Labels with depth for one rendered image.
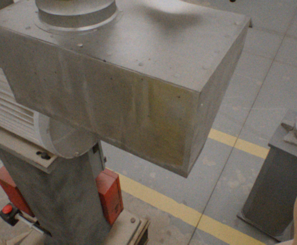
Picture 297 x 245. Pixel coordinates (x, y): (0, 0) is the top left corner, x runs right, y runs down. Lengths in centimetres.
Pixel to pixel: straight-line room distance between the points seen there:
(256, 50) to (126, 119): 308
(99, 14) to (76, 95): 10
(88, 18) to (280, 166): 126
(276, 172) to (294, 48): 221
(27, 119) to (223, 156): 175
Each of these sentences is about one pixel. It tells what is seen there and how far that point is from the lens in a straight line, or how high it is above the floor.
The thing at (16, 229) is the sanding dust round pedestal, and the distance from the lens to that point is 203.
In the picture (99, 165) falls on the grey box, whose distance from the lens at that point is 124.
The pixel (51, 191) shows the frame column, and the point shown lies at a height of 90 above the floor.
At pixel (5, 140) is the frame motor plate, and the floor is 112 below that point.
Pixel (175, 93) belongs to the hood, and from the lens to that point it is 29.
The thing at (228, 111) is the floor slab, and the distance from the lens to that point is 255.
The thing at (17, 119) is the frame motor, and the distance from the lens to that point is 67.
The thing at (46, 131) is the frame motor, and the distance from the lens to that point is 60.
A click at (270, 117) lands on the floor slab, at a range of 260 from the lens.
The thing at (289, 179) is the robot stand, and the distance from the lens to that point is 154.
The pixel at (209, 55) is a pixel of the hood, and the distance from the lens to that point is 33.
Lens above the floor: 170
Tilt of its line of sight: 46 degrees down
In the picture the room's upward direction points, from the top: 1 degrees counter-clockwise
